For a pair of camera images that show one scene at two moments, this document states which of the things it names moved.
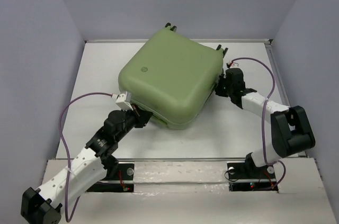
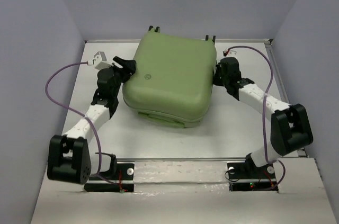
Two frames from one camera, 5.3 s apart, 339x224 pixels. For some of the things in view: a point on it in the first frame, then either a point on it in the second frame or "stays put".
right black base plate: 248,170 stays put
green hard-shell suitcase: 170,75 stays put
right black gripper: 217,89 to 217,69
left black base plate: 121,171 stays put
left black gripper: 143,116 to 129,66
